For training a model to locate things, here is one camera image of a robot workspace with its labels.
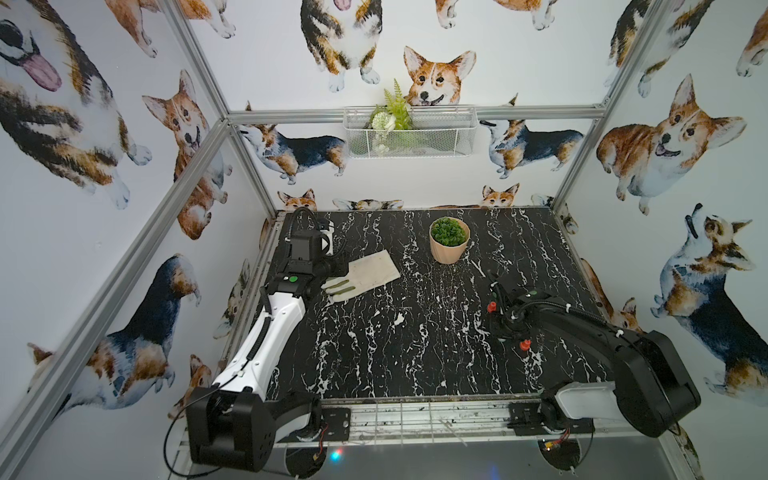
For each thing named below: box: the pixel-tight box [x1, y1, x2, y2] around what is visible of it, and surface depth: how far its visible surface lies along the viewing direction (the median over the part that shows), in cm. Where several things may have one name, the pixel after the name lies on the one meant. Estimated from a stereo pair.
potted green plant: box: [429, 216, 471, 264], surface depth 102 cm
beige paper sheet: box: [321, 249, 401, 303], surface depth 103 cm
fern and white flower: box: [364, 78, 414, 153], surface depth 85 cm
